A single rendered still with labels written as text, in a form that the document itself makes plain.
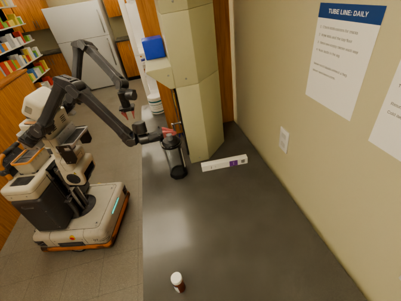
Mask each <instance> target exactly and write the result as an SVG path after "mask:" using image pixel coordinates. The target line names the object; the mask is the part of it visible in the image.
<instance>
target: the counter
mask: <svg viewBox="0 0 401 301"><path fill-rule="evenodd" d="M141 120H142V121H145V124H146V128H147V132H146V133H150V132H154V131H157V127H158V126H159V128H160V129H161V127H165V128H168V124H167V121H166V117H165V113H161V114H153V113H152V111H151V108H150V105H149V104H148V105H143V106H142V107H141ZM223 132H224V142H223V144H222V145H221V146H220V147H219V148H218V149H217V150H216V151H215V153H214V154H213V155H212V157H210V159H207V160H204V161H199V162H195V163H191V160H190V157H189V155H188V154H187V151H186V147H185V144H184V141H183V137H182V134H181V133H180V138H181V141H182V143H181V148H182V151H183V156H184V160H185V164H186V167H187V176H186V177H184V178H183V179H178V180H175V179H173V178H172V177H171V175H170V169H169V166H168V162H167V159H166V156H165V152H164V149H162V147H161V144H160V141H158V142H153V143H148V144H144V145H142V197H143V301H367V300H366V299H365V297H364V296H363V294H362V293H361V292H360V291H359V289H358V288H357V287H356V285H355V284H354V282H353V281H352V280H351V278H350V277H349V276H348V275H347V273H346V271H345V270H344V269H343V267H342V266H341V265H340V264H339V262H338V261H337V259H336V258H335V257H334V255H333V254H332V253H331V251H330V250H329V248H328V247H327V246H326V244H325V243H324V242H323V241H322V239H321V238H320V236H319V235H318V234H317V232H316V231H315V230H314V228H313V227H312V225H311V224H310V223H309V221H308V220H307V219H306V217H305V216H304V215H303V213H302V212H301V211H300V209H299V208H298V207H297V205H296V204H295V202H294V201H293V200H292V198H291V197H290V196H289V194H288V193H287V191H286V190H285V189H284V188H283V186H282V185H281V184H280V182H279V181H278V179H277V178H276V177H275V175H274V174H273V173H272V171H271V170H270V169H269V167H268V166H267V164H266V163H265V162H264V161H263V159H262V157H260V155H259V154H258V152H257V151H256V150H255V148H254V147H253V145H252V144H251V143H250V141H249V140H248V139H247V138H246V136H245V135H244V133H243V132H242V130H241V129H240V128H239V127H238V125H237V124H236V123H235V121H229V122H224V123H223ZM244 154H246V155H247V157H248V163H246V164H240V165H234V166H231V167H225V168H219V169H216V170H210V171H204V172H202V166H201V163H202V162H208V161H213V160H217V159H223V158H228V157H232V156H238V155H244ZM174 272H179V273H180V274H181V276H182V278H183V281H184V283H185V285H186V289H185V291H184V292H183V293H177V292H176V290H175V288H174V286H173V284H172V282H171V275H172V274H173V273H174Z"/></svg>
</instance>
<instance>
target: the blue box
mask: <svg viewBox="0 0 401 301"><path fill-rule="evenodd" d="M141 43H142V45H143V50H144V53H145V56H146V60H152V59H158V58H161V57H165V51H164V46H163V42H162V38H161V36H160V35H156V36H150V37H147V38H142V39H141Z"/></svg>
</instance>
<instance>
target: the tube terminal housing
mask: <svg viewBox="0 0 401 301"><path fill-rule="evenodd" d="M156 12H157V16H158V21H159V26H160V30H161V35H162V40H163V43H164V49H165V53H166V56H167V58H168V60H169V63H170V65H171V67H172V72H173V76H174V82H175V87H176V88H175V90H176V92H177V97H178V102H179V105H180V111H181V116H182V120H183V125H184V130H185V134H186V140H187V145H188V148H189V157H190V160H191V163H195V162H199V161H204V160H207V159H210V157H212V155H213V154H214V153H215V151H216V150H217V149H218V148H219V147H220V146H221V145H222V144H223V142H224V132H223V117H222V110H221V95H220V81H219V73H218V59H217V45H216V37H215V23H214V8H213V2H212V3H208V4H205V5H201V6H198V7H194V8H191V9H188V10H181V11H175V12H171V13H165V14H160V13H159V12H158V11H157V10H156ZM164 37H165V41H164ZM165 43H166V46H165ZM166 48H167V51H166ZM167 52H168V53H167Z"/></svg>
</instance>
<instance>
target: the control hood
mask: <svg viewBox="0 0 401 301"><path fill-rule="evenodd" d="M145 63H146V73H147V75H149V76H150V77H152V78H153V79H155V80H157V81H158V82H160V83H161V84H163V85H164V86H166V87H168V88H169V89H174V88H176V87H175V82H174V76H173V72H172V67H171V65H170V63H169V60H168V58H167V56H166V53H165V57H161V58H158V59H152V60H146V56H145Z"/></svg>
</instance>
